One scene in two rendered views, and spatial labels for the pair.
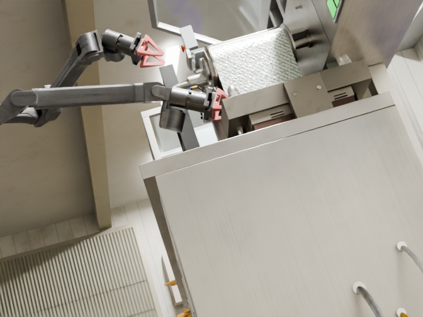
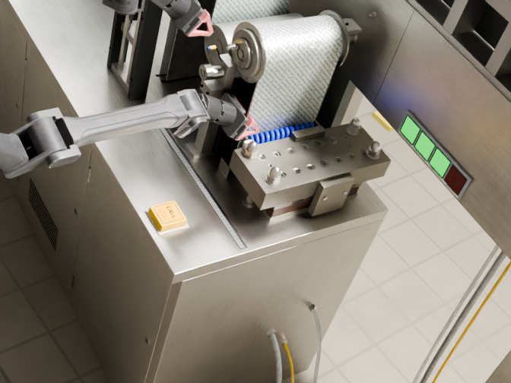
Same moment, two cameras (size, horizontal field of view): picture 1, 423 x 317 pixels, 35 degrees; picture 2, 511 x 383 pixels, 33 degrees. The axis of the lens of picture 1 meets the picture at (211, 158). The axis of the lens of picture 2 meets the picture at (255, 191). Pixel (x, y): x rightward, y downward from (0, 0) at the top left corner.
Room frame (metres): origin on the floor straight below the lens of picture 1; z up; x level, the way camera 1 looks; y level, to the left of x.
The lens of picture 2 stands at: (0.48, 0.87, 2.44)
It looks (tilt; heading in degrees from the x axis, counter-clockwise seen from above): 43 degrees down; 322
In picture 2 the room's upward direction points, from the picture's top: 19 degrees clockwise
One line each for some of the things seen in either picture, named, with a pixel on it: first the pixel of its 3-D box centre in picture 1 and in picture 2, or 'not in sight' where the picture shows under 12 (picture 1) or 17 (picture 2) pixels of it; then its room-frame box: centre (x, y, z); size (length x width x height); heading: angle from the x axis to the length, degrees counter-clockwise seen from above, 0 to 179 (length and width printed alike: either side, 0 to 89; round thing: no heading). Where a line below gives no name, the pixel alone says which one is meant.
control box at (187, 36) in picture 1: (187, 41); not in sight; (2.46, -0.06, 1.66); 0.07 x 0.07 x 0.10; 1
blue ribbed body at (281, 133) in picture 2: not in sight; (282, 134); (1.84, -0.21, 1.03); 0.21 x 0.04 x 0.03; 96
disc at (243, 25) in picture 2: (211, 68); (248, 52); (1.91, -0.09, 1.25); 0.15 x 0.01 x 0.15; 6
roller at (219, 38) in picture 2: not in sight; (258, 41); (2.04, -0.20, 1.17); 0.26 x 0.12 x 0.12; 96
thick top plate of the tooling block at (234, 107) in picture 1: (294, 100); (311, 163); (1.74, -0.26, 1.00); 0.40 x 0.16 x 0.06; 96
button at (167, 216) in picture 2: not in sight; (167, 216); (1.72, 0.13, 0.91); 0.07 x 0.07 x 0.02; 6
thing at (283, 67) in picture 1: (264, 88); (287, 104); (1.86, -0.21, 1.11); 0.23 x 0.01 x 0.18; 96
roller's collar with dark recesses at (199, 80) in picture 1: (197, 82); not in sight; (2.15, -0.04, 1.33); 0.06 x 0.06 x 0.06; 6
